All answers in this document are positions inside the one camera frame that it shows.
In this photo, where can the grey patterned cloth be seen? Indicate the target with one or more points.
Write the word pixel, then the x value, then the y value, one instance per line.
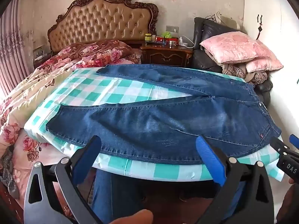
pixel 9 179

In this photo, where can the pink floral quilt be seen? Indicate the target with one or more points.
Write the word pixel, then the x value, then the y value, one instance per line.
pixel 28 91

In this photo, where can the tufted wooden headboard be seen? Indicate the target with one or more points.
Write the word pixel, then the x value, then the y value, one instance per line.
pixel 100 21

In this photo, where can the blue denim pants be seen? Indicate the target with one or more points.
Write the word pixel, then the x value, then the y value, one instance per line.
pixel 163 126

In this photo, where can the person's right hand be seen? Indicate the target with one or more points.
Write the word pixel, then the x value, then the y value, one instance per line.
pixel 290 203

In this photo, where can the dark wooden nightstand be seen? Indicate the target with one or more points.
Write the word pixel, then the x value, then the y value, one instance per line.
pixel 165 54
pixel 42 59

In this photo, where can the brown plaid blanket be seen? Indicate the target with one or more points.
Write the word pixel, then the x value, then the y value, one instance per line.
pixel 236 72

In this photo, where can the black leather chair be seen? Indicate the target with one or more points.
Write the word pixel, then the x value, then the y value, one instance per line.
pixel 208 30

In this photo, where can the yellow jar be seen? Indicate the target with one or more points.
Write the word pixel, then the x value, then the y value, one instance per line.
pixel 148 37

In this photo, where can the green packet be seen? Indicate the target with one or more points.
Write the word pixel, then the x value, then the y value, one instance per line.
pixel 167 34

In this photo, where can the dark red floral blanket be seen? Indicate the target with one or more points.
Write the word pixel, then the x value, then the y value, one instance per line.
pixel 102 47

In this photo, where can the round metal tin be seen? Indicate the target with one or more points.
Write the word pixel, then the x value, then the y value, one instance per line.
pixel 173 43

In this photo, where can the large pink pillow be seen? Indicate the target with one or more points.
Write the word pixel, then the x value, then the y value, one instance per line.
pixel 236 45

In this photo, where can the pink patterned curtain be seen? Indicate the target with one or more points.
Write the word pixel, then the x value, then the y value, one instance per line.
pixel 11 51

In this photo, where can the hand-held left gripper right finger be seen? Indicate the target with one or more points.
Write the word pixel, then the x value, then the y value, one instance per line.
pixel 210 156

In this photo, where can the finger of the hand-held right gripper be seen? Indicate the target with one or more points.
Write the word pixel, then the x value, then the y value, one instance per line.
pixel 280 145
pixel 294 141

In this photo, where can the small pink pillow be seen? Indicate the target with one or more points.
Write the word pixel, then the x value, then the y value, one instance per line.
pixel 264 65

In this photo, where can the white wall socket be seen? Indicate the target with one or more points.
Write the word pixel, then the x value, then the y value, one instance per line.
pixel 172 29

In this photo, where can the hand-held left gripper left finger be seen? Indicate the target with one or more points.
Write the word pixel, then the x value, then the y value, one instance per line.
pixel 87 159

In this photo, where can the red box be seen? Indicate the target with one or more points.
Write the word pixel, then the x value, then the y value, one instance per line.
pixel 163 39

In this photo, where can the green checkered tablecloth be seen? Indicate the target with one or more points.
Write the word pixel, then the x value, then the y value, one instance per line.
pixel 116 86

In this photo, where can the person's left hand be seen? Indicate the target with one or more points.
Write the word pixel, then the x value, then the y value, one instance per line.
pixel 133 217

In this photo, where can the white power strip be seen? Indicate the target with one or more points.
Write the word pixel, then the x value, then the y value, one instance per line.
pixel 183 44

